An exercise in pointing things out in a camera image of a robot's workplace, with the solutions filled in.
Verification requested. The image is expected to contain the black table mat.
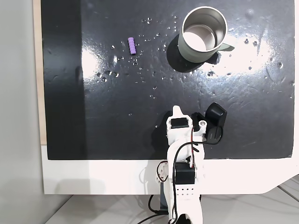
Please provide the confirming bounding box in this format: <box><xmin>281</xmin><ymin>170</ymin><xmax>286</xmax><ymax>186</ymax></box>
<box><xmin>41</xmin><ymin>0</ymin><xmax>295</xmax><ymax>161</ymax></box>

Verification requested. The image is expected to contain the black power cable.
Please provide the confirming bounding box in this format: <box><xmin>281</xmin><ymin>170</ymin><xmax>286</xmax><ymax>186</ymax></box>
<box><xmin>137</xmin><ymin>193</ymin><xmax>170</xmax><ymax>224</ymax></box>

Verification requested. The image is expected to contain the green steel cup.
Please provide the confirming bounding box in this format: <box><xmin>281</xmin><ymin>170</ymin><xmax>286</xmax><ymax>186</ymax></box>
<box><xmin>178</xmin><ymin>6</ymin><xmax>235</xmax><ymax>64</ymax></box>

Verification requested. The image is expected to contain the purple ribbed pen grip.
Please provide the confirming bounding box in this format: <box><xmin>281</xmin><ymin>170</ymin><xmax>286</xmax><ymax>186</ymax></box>
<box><xmin>128</xmin><ymin>37</ymin><xmax>137</xmax><ymax>56</ymax></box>

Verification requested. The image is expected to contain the light wooden board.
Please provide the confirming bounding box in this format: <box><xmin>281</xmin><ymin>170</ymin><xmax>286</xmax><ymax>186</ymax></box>
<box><xmin>32</xmin><ymin>0</ymin><xmax>48</xmax><ymax>146</ymax></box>

